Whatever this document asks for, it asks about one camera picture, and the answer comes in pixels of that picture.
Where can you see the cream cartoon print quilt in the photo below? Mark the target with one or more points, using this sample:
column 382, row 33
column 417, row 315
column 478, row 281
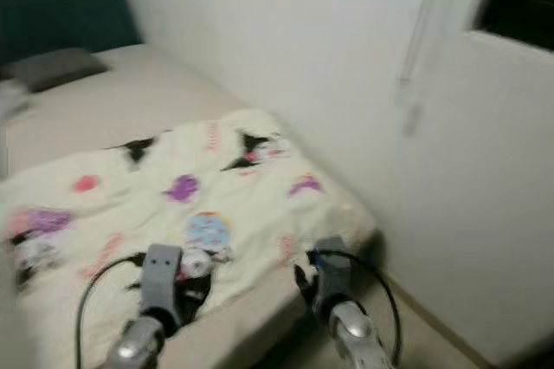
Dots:
column 251, row 213

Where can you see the grey fabric pillow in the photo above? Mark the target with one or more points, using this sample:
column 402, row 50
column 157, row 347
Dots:
column 56, row 68

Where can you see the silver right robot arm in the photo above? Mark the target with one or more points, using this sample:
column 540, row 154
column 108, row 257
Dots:
column 355, row 334

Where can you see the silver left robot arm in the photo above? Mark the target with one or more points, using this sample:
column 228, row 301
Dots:
column 134, row 350

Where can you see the white sheeted mattress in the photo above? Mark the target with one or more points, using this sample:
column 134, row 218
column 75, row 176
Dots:
column 130, row 100

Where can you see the blue fabric headboard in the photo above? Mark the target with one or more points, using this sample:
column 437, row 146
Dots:
column 65, row 1

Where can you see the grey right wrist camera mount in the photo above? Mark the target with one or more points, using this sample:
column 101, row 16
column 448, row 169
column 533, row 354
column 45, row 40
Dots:
column 333, row 278

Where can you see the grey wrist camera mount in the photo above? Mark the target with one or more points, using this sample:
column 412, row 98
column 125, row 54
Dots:
column 333, row 278
column 163, row 282

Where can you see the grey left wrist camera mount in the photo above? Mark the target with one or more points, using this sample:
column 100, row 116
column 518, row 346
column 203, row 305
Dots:
column 163, row 282

